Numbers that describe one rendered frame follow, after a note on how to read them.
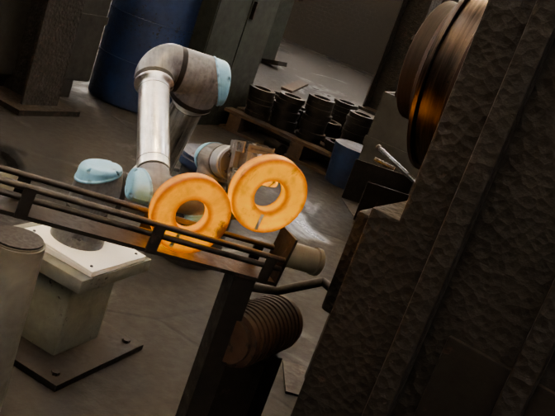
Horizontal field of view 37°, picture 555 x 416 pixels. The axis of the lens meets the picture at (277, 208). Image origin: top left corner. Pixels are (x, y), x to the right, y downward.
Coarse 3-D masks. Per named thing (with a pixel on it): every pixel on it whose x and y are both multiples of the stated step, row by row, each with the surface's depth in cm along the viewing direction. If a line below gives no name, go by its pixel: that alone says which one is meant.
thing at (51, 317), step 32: (64, 288) 224; (96, 288) 234; (32, 320) 231; (64, 320) 226; (96, 320) 242; (32, 352) 228; (64, 352) 233; (96, 352) 239; (128, 352) 246; (64, 384) 220
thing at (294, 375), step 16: (352, 176) 263; (368, 176) 263; (384, 176) 263; (400, 176) 264; (352, 192) 265; (368, 192) 238; (384, 192) 238; (400, 192) 238; (352, 208) 252; (368, 208) 239; (320, 336) 265; (288, 368) 272; (304, 368) 276; (288, 384) 262
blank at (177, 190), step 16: (176, 176) 157; (192, 176) 156; (208, 176) 159; (160, 192) 155; (176, 192) 155; (192, 192) 156; (208, 192) 157; (224, 192) 159; (160, 208) 155; (176, 208) 156; (208, 208) 159; (224, 208) 160; (176, 224) 158; (208, 224) 160; (224, 224) 161; (192, 240) 160
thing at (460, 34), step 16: (464, 0) 167; (480, 0) 168; (464, 16) 166; (480, 16) 165; (448, 32) 166; (464, 32) 165; (432, 48) 166; (448, 48) 166; (464, 48) 164; (432, 64) 167; (448, 64) 165; (432, 80) 167; (448, 80) 166; (416, 96) 169; (432, 96) 168; (416, 112) 172; (432, 112) 169; (416, 128) 174; (432, 128) 171; (416, 144) 177; (416, 160) 184
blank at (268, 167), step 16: (256, 160) 159; (272, 160) 159; (288, 160) 161; (240, 176) 158; (256, 176) 159; (272, 176) 160; (288, 176) 161; (304, 176) 163; (240, 192) 159; (288, 192) 163; (304, 192) 164; (240, 208) 161; (256, 208) 162; (272, 208) 164; (288, 208) 164; (256, 224) 163; (272, 224) 165; (288, 224) 166
